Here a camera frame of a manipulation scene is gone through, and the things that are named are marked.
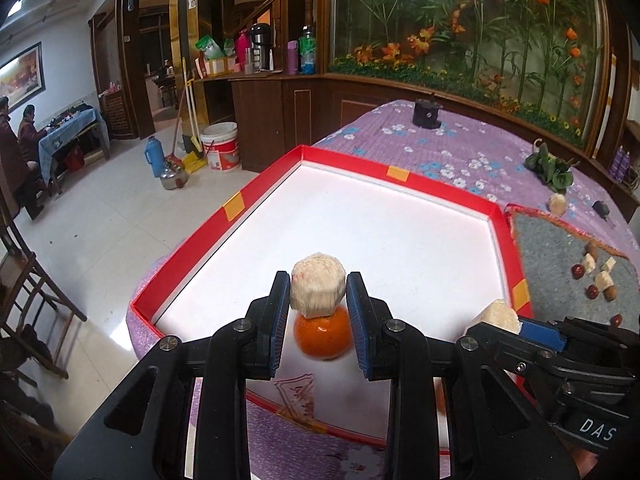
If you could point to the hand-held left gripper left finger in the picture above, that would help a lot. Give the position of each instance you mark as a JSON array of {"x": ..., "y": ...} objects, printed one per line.
[{"x": 280, "y": 320}]

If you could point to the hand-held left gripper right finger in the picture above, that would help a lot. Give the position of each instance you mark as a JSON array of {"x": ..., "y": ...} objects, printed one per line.
[{"x": 357, "y": 320}]

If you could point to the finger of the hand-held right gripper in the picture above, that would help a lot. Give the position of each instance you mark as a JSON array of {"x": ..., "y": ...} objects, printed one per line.
[
  {"x": 542, "y": 334},
  {"x": 500, "y": 342}
]

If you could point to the orange tangerine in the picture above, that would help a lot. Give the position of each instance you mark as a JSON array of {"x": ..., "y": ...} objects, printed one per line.
[{"x": 320, "y": 336}]

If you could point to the large beige foam chunk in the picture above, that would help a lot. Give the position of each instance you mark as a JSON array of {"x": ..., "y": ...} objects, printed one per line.
[{"x": 317, "y": 282}]

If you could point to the red box with white inside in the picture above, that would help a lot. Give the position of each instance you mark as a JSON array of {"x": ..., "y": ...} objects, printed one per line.
[{"x": 375, "y": 235}]

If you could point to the red date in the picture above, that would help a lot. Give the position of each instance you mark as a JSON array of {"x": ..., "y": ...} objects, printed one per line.
[
  {"x": 578, "y": 271},
  {"x": 592, "y": 292},
  {"x": 617, "y": 319}
]

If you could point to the grey mat with red edge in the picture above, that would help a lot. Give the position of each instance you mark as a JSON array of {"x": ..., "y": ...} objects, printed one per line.
[{"x": 545, "y": 255}]

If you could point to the small white foam cube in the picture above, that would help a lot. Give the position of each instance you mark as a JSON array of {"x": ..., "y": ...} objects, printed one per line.
[{"x": 609, "y": 264}]

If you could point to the small black plug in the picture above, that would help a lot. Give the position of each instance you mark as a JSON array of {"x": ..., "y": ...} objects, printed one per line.
[{"x": 600, "y": 208}]

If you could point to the green bok choy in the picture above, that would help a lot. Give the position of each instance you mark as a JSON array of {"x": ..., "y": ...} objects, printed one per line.
[{"x": 550, "y": 170}]

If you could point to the yellow dustpan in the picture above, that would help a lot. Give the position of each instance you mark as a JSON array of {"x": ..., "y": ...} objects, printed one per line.
[{"x": 194, "y": 162}]

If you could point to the metal kettle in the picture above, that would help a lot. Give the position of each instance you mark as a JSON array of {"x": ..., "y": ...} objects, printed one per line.
[{"x": 174, "y": 175}]

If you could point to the white bucket with red label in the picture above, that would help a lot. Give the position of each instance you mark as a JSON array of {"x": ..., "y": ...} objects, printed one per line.
[{"x": 221, "y": 147}]

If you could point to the purple spray bottle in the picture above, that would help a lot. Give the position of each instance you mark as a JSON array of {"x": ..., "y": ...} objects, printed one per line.
[
  {"x": 626, "y": 165},
  {"x": 616, "y": 164}
]

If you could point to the purple floral blanket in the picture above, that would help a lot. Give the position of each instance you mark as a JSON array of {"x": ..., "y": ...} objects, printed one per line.
[{"x": 450, "y": 150}]

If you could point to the blue thermos jug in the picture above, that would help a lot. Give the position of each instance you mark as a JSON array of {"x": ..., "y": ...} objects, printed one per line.
[{"x": 155, "y": 157}]

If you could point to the wooden chair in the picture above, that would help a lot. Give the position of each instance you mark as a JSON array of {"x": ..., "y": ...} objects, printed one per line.
[{"x": 35, "y": 285}]

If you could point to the small wooden cabinet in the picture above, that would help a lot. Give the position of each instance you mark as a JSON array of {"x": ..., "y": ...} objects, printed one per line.
[{"x": 120, "y": 115}]

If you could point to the cardboard box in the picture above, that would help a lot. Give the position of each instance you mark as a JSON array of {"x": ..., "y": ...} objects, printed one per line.
[{"x": 220, "y": 66}]

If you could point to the green plastic bottle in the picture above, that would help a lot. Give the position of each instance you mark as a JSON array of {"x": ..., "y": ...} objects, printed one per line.
[{"x": 307, "y": 50}]

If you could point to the pink thermos bottle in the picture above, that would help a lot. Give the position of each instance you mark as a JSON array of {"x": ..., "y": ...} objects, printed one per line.
[{"x": 242, "y": 50}]

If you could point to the black thermos flask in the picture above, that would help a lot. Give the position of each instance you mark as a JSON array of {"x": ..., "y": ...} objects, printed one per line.
[{"x": 260, "y": 47}]

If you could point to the green plastic bag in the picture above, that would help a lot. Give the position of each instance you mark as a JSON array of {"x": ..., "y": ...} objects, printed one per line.
[{"x": 210, "y": 47}]

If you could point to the table with blue cloth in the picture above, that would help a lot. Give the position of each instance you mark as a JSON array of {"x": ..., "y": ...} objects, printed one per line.
[{"x": 65, "y": 130}]

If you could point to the black mount block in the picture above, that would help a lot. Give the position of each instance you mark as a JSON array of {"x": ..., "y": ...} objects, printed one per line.
[{"x": 427, "y": 114}]

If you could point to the framed wall painting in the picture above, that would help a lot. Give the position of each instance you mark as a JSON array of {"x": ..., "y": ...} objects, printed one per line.
[{"x": 20, "y": 75}]

